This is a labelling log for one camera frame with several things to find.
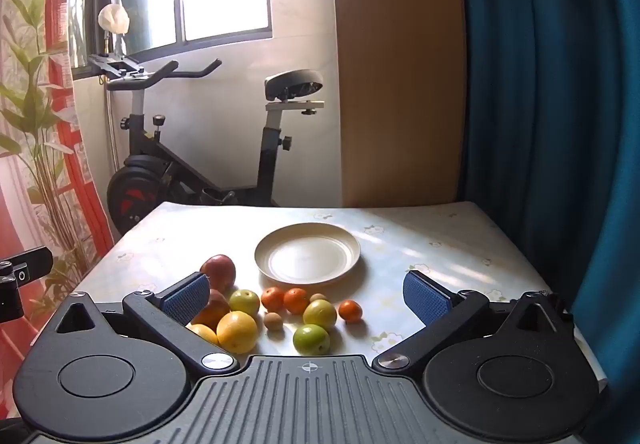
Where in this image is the black stand pole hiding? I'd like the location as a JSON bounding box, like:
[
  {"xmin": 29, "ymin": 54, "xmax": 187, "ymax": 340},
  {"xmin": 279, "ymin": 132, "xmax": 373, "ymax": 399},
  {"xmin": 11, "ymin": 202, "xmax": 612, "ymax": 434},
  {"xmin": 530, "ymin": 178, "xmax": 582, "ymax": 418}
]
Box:
[{"xmin": 89, "ymin": 52, "xmax": 326, "ymax": 237}]

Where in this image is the dark framed window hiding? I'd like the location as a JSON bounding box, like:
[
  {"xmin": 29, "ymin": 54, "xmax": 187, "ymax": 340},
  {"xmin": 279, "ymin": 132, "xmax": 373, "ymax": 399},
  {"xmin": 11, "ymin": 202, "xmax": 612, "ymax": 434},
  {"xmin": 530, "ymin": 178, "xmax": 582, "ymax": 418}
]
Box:
[{"xmin": 82, "ymin": 0, "xmax": 276, "ymax": 80}]

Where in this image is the red apple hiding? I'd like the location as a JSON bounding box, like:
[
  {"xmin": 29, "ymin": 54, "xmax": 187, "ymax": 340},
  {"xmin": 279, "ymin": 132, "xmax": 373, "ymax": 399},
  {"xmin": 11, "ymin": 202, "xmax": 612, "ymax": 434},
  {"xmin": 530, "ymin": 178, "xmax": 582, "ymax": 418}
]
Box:
[{"xmin": 200, "ymin": 254, "xmax": 236, "ymax": 293}]

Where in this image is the bamboo print curtain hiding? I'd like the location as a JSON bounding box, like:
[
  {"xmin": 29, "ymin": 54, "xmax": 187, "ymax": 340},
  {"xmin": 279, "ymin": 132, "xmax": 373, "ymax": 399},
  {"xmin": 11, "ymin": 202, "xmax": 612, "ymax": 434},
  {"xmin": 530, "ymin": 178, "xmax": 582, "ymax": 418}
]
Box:
[{"xmin": 0, "ymin": 0, "xmax": 118, "ymax": 375}]

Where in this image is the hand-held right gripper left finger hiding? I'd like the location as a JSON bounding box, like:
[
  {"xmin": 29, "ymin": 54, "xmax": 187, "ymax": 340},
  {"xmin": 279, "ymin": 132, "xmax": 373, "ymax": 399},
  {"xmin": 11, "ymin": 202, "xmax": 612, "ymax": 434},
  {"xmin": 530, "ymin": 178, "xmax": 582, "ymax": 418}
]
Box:
[{"xmin": 47, "ymin": 272, "xmax": 241, "ymax": 371}]

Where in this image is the orange tangerine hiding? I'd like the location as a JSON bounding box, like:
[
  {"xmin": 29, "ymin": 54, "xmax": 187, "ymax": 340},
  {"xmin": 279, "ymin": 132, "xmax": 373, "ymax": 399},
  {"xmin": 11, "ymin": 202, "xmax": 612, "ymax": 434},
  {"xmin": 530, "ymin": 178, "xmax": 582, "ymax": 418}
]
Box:
[
  {"xmin": 338, "ymin": 300, "xmax": 364, "ymax": 324},
  {"xmin": 261, "ymin": 287, "xmax": 286, "ymax": 313},
  {"xmin": 283, "ymin": 288, "xmax": 311, "ymax": 315}
]

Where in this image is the white crumpled cloth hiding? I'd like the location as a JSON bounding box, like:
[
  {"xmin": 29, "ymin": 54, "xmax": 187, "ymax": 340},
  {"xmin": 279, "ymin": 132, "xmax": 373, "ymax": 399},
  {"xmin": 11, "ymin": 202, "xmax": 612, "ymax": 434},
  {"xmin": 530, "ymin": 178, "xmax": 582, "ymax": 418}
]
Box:
[{"xmin": 98, "ymin": 4, "xmax": 131, "ymax": 36}]

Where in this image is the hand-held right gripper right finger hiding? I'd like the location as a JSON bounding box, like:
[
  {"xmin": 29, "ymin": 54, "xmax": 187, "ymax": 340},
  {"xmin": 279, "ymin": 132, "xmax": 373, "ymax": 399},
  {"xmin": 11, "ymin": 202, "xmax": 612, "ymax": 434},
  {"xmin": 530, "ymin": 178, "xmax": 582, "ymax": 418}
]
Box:
[{"xmin": 372, "ymin": 270, "xmax": 576, "ymax": 371}]

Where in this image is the yellow lemon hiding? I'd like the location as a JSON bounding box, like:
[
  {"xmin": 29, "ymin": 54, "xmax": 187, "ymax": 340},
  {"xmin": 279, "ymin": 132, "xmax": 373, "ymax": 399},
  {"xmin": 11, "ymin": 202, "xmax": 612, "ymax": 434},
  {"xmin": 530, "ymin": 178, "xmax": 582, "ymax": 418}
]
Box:
[
  {"xmin": 189, "ymin": 323, "xmax": 219, "ymax": 346},
  {"xmin": 216, "ymin": 310, "xmax": 259, "ymax": 355}
]

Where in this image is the wooden cabinet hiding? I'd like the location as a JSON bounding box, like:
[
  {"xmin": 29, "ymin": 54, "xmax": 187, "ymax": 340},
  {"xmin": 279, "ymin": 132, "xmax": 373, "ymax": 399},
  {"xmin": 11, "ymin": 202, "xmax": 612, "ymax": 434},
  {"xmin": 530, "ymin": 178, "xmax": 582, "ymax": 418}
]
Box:
[{"xmin": 327, "ymin": 0, "xmax": 469, "ymax": 209}]

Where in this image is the blue curtain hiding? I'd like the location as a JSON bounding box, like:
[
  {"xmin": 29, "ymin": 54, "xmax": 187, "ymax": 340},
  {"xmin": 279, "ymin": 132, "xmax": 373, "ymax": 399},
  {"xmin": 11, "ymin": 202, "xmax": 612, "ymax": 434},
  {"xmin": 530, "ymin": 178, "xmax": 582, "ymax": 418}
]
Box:
[{"xmin": 452, "ymin": 0, "xmax": 640, "ymax": 377}]

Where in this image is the beige round plate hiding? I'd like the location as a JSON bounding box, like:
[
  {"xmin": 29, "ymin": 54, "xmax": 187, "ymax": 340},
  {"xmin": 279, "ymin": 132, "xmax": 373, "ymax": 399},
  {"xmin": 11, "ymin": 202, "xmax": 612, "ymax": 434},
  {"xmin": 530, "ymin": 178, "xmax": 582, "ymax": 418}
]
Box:
[{"xmin": 254, "ymin": 222, "xmax": 361, "ymax": 287}]

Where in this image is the wrinkled brown apple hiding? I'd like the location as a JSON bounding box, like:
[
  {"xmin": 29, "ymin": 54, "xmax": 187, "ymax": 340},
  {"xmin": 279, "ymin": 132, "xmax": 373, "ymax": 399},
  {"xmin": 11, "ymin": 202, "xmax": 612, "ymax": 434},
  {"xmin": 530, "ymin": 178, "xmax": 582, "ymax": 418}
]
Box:
[{"xmin": 200, "ymin": 289, "xmax": 232, "ymax": 331}]

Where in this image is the floral plaid tablecloth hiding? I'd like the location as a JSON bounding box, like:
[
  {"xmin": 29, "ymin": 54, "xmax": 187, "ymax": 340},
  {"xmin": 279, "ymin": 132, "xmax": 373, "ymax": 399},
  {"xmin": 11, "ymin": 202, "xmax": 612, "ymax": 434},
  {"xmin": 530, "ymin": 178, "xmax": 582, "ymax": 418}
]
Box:
[{"xmin": 75, "ymin": 200, "xmax": 608, "ymax": 385}]

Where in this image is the green jujube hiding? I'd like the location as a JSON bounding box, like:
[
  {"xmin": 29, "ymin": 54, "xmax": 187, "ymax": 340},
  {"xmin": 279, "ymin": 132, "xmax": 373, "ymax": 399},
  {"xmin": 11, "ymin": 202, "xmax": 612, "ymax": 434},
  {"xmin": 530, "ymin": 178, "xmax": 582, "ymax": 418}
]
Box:
[
  {"xmin": 229, "ymin": 289, "xmax": 261, "ymax": 317},
  {"xmin": 293, "ymin": 324, "xmax": 332, "ymax": 356},
  {"xmin": 303, "ymin": 299, "xmax": 337, "ymax": 330}
]

